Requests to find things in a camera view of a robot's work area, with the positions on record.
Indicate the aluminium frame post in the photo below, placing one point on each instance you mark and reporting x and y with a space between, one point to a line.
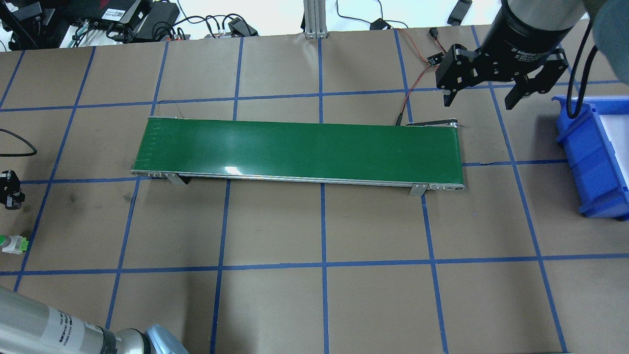
314 19

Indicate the black power adapter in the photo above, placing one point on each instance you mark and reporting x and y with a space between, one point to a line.
459 11

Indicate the blue plastic bin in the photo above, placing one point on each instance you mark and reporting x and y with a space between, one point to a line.
596 146

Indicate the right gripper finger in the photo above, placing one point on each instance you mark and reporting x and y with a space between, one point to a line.
552 69
460 69

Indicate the small speed controller board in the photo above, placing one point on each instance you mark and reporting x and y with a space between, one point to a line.
435 60

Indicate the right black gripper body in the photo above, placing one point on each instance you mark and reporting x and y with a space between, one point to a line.
527 37

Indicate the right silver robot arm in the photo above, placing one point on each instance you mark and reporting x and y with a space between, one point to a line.
608 27

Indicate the green push button switch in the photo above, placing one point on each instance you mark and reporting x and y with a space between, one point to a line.
13 245

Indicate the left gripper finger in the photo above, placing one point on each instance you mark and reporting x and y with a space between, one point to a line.
11 195

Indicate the green conveyor belt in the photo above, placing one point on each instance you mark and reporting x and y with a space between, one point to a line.
420 157

